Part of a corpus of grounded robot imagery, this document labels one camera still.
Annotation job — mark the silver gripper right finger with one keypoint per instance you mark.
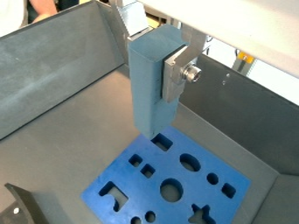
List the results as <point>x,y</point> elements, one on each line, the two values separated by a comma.
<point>179,66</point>

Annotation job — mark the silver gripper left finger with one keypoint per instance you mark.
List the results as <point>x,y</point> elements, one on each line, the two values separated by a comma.
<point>129,13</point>

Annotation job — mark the grey-blue rectangular block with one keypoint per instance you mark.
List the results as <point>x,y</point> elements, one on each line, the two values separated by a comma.
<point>153,113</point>

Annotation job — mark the person's bare forearm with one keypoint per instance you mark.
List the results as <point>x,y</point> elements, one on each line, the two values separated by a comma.
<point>44,8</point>

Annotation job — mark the white shirt person torso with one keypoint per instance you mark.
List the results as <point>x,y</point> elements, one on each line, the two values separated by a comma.
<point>13,15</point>

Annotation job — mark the blue shape sorting board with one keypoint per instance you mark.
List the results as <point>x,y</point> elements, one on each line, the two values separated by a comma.
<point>161,181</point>

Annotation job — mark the black curved bracket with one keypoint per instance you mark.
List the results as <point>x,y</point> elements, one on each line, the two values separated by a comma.
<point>24,210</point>

